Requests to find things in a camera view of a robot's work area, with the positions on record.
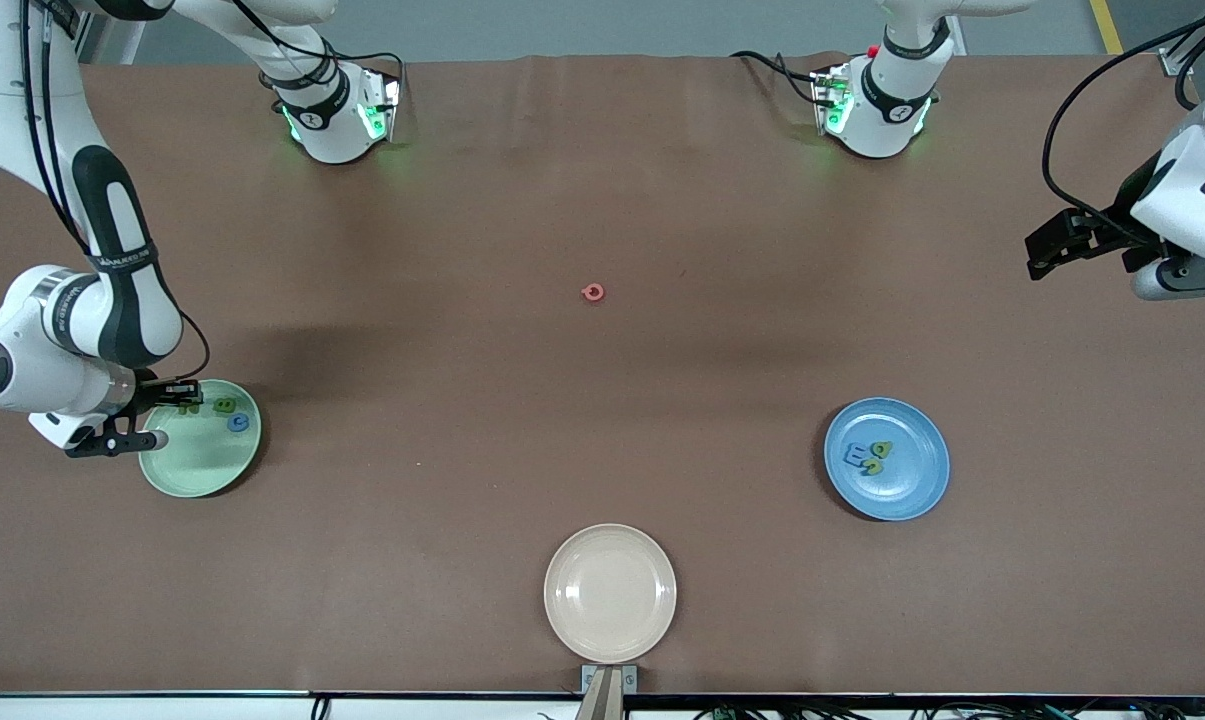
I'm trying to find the green plate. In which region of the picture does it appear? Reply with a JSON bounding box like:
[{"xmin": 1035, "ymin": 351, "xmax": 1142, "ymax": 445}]
[{"xmin": 138, "ymin": 379, "xmax": 263, "ymax": 499}]

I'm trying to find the blue plate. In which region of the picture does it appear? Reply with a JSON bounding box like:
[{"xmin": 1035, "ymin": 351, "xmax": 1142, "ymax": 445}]
[{"xmin": 824, "ymin": 397, "xmax": 951, "ymax": 522}]

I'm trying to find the beige plate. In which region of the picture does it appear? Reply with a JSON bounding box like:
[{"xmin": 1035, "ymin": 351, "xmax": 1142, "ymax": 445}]
[{"xmin": 544, "ymin": 523, "xmax": 678, "ymax": 664}]

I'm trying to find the brown table cover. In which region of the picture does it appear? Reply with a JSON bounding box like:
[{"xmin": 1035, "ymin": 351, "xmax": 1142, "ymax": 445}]
[{"xmin": 0, "ymin": 52, "xmax": 1205, "ymax": 698}]

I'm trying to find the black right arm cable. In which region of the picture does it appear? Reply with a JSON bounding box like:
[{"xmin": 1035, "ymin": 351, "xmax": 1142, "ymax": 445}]
[{"xmin": 17, "ymin": 0, "xmax": 211, "ymax": 386}]

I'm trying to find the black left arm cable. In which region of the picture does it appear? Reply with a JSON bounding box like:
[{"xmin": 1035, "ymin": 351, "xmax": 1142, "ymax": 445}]
[{"xmin": 1040, "ymin": 10, "xmax": 1205, "ymax": 246}]

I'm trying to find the table edge rail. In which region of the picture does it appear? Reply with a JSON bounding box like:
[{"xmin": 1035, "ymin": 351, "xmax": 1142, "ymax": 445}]
[{"xmin": 0, "ymin": 690, "xmax": 1205, "ymax": 720}]

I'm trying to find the black arm base cable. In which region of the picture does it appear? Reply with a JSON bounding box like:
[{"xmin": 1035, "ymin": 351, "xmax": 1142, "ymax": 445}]
[{"xmin": 730, "ymin": 50, "xmax": 825, "ymax": 106}]

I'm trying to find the metal table edge bracket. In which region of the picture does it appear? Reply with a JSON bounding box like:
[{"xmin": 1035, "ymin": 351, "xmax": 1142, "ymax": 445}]
[{"xmin": 581, "ymin": 664, "xmax": 639, "ymax": 720}]

